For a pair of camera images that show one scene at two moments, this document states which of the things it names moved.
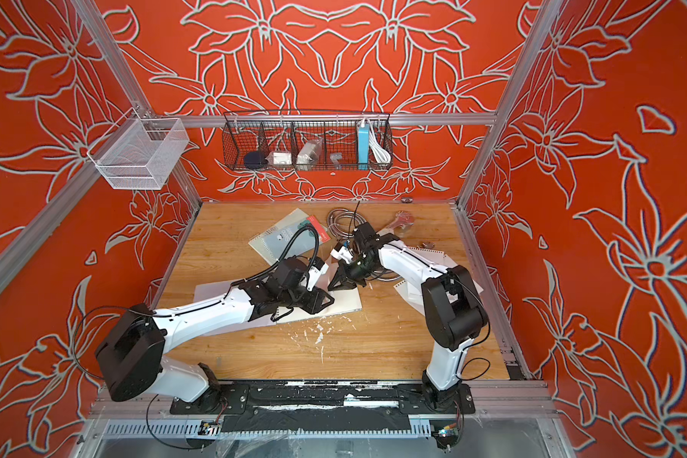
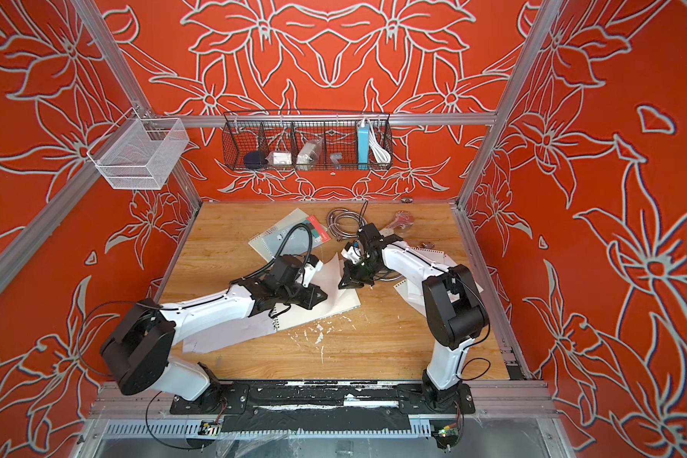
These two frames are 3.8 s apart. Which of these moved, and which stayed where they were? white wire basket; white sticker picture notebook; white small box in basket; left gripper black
Moved: white sticker picture notebook
Stayed: left gripper black; white small box in basket; white wire basket
